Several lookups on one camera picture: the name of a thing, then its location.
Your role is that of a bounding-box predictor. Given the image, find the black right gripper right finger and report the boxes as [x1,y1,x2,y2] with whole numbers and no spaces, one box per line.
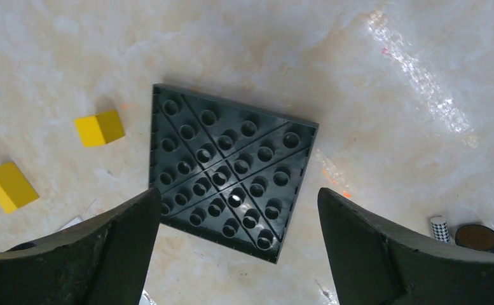
[317,187,494,304]

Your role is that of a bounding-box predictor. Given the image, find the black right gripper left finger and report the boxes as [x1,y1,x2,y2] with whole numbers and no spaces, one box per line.
[0,188,161,304]

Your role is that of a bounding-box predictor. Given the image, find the white false eyelash card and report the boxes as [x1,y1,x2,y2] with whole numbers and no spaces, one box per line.
[57,216,83,231]

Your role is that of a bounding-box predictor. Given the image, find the houndstooth patterned tube end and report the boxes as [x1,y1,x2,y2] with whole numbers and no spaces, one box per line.
[429,216,451,244]

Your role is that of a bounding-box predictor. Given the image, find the small round brown compact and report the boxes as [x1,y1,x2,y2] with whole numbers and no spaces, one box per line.
[455,224,494,254]

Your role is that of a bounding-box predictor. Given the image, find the yellow rectangular toy block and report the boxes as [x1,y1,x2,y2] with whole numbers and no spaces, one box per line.
[0,161,39,214]

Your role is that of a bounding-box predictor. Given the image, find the small yellow cube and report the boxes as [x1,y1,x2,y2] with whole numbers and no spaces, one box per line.
[74,109,125,147]

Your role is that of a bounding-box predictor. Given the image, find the dark green building baseplate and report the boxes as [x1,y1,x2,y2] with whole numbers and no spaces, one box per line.
[148,84,319,263]

